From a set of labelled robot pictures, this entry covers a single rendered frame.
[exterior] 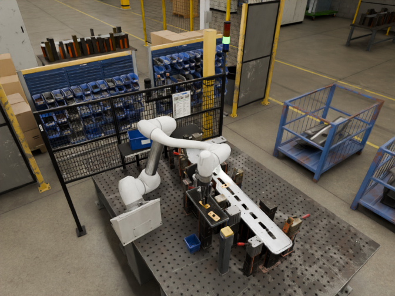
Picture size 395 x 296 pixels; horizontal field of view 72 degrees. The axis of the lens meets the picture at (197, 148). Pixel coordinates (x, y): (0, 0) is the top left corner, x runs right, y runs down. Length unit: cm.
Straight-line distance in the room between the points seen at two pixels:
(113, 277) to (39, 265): 81
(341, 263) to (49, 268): 272
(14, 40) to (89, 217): 573
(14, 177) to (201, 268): 277
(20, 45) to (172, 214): 676
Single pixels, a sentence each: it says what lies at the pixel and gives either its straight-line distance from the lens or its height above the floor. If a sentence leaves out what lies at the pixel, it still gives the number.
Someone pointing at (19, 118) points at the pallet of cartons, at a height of 67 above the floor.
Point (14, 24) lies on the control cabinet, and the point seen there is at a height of 123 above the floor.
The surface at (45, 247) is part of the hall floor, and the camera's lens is 357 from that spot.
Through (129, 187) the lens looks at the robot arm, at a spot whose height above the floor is 105.
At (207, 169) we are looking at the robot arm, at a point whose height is 153.
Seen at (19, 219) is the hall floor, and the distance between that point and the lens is 400.
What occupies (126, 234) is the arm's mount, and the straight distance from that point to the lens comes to 231.
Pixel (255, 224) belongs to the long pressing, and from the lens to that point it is 212.
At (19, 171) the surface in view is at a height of 38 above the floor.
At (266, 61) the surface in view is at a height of 95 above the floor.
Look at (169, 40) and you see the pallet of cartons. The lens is 534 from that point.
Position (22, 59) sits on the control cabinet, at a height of 43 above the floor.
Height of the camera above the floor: 262
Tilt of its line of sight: 36 degrees down
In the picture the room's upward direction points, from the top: straight up
